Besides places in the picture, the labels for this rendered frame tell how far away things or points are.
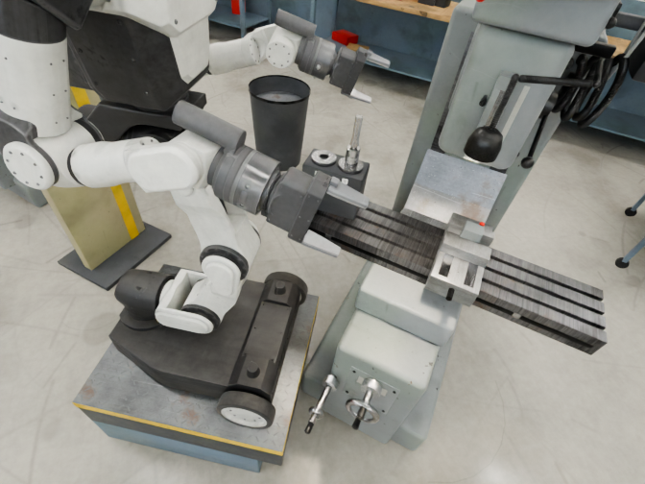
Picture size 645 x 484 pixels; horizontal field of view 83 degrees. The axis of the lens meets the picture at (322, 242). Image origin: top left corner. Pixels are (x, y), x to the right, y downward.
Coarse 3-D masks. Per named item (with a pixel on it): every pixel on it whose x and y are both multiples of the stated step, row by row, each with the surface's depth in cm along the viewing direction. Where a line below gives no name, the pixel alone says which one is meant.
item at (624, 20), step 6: (618, 12) 94; (624, 12) 95; (618, 18) 95; (624, 18) 94; (630, 18) 94; (636, 18) 93; (642, 18) 93; (618, 24) 95; (624, 24) 95; (630, 24) 94; (636, 24) 94; (636, 30) 95; (642, 30) 94
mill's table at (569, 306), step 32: (320, 224) 135; (352, 224) 136; (384, 224) 138; (416, 224) 140; (384, 256) 130; (416, 256) 128; (512, 256) 132; (480, 288) 121; (512, 288) 122; (544, 288) 123; (576, 288) 125; (512, 320) 122; (544, 320) 116; (576, 320) 115
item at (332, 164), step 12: (312, 156) 130; (324, 156) 132; (336, 156) 134; (312, 168) 128; (324, 168) 127; (336, 168) 128; (348, 168) 127; (360, 168) 127; (348, 180) 126; (360, 180) 125; (360, 192) 130; (324, 204) 137; (336, 204) 135; (348, 204) 133; (348, 216) 137
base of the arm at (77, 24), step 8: (40, 0) 42; (48, 0) 43; (56, 0) 44; (64, 0) 45; (72, 0) 46; (80, 0) 47; (88, 0) 48; (48, 8) 44; (56, 8) 44; (64, 8) 45; (72, 8) 46; (80, 8) 48; (88, 8) 49; (56, 16) 46; (64, 16) 46; (72, 16) 47; (80, 16) 48; (72, 24) 48; (80, 24) 49
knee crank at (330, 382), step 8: (328, 376) 135; (336, 376) 138; (328, 384) 134; (336, 384) 134; (328, 392) 133; (320, 400) 130; (312, 408) 127; (320, 408) 129; (312, 416) 127; (320, 416) 126; (312, 424) 126
